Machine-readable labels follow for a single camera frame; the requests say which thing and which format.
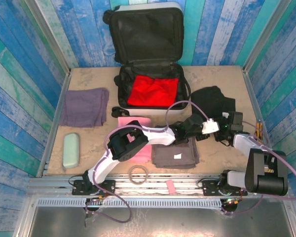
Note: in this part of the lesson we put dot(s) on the mint green glasses case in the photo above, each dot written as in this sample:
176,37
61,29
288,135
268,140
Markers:
71,150

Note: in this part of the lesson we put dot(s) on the pink eraser block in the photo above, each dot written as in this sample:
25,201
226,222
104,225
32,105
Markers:
171,186

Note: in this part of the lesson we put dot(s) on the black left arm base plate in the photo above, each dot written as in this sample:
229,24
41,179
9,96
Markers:
106,185

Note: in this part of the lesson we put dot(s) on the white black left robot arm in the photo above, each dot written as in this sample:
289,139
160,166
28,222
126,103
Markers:
158,137

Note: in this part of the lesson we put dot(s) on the aluminium side rail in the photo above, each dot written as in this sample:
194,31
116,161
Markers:
254,98
54,123

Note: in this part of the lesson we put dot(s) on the pink towel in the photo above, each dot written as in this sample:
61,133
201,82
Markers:
143,153

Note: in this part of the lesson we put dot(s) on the grey towel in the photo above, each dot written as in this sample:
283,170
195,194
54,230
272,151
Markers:
172,155

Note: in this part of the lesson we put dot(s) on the yellow utility knife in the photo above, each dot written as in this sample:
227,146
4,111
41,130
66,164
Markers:
259,128

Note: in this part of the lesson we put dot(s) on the small circuit board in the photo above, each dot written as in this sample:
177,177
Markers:
96,199
230,202

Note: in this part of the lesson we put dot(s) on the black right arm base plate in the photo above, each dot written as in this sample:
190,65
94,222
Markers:
209,188

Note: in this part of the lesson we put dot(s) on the white hard-shell suitcase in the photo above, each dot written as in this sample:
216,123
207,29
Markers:
148,32

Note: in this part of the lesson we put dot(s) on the red cloth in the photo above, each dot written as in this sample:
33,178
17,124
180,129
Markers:
150,93

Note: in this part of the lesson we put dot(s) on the black cloth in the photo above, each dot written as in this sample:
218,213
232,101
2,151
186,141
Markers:
209,101

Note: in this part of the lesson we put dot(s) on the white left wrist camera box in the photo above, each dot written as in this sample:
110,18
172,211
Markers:
210,126

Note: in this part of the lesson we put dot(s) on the purple towel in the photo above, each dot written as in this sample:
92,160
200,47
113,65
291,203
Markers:
84,108

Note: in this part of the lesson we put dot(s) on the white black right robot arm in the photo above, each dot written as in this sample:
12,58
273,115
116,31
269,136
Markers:
261,170

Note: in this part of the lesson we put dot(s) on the aluminium corner post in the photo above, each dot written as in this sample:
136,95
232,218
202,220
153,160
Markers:
266,37
48,37

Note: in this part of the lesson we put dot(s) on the aluminium rail frame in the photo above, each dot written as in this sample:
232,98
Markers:
187,185

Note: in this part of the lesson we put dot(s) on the grey metal front panel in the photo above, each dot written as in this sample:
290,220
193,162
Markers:
187,222

